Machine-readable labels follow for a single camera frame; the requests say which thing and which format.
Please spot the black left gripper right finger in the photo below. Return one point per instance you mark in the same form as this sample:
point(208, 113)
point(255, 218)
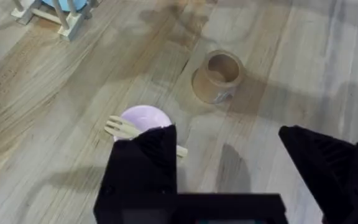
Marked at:
point(331, 174)

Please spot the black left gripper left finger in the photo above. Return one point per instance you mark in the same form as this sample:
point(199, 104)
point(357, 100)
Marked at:
point(145, 168)

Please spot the pink plate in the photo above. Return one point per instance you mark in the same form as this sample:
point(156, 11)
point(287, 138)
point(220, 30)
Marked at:
point(145, 118)

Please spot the brown cylindrical container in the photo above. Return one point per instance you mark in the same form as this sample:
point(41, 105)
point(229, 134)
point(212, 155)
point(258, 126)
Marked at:
point(217, 77)

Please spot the blue plate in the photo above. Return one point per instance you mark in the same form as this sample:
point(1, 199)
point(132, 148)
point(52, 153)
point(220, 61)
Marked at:
point(65, 4)

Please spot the wooden fork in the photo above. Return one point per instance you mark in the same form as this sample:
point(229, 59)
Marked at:
point(123, 128)

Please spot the white wooden peg rack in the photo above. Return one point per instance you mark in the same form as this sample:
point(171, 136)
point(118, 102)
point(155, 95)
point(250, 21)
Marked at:
point(59, 17)

